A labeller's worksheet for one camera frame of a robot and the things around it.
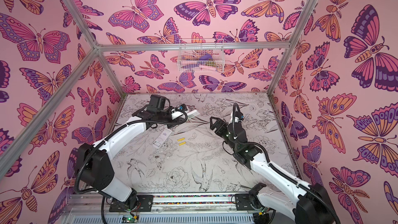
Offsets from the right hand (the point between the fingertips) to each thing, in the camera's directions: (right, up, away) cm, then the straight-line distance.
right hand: (215, 119), depth 77 cm
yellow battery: (-18, -16, +17) cm, 30 cm away
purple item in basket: (-4, +37, +18) cm, 41 cm away
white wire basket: (-7, +38, +19) cm, 43 cm away
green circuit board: (-40, -47, -5) cm, 62 cm away
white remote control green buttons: (-31, -13, +18) cm, 38 cm away
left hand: (-17, +2, +7) cm, 18 cm away
